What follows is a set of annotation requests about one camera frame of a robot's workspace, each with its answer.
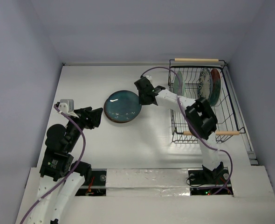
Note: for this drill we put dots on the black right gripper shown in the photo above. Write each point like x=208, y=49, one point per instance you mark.
x=143, y=92

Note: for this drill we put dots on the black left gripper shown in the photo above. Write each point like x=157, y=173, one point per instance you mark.
x=91, y=117

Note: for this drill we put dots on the dark teal plate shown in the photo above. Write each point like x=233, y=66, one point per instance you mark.
x=122, y=101

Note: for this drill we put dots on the grey reindeer plate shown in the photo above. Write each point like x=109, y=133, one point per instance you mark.
x=118, y=117

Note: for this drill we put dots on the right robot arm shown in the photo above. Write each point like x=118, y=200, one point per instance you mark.
x=200, y=118

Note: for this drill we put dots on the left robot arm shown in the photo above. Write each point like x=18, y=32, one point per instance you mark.
x=60, y=175

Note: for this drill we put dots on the light green flower plate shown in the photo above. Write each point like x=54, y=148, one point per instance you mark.
x=178, y=84

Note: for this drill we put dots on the white blue floral plate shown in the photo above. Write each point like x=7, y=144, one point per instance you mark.
x=205, y=84

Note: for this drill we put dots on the red teal plate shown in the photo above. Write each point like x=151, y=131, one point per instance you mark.
x=217, y=86

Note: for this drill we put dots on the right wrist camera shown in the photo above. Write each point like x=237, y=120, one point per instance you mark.
x=149, y=77

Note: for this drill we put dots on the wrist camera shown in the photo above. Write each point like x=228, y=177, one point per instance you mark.
x=149, y=77
x=66, y=106

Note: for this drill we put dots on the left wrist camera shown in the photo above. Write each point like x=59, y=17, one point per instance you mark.
x=66, y=106

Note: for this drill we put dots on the black wire dish rack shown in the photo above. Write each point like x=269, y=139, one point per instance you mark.
x=213, y=109

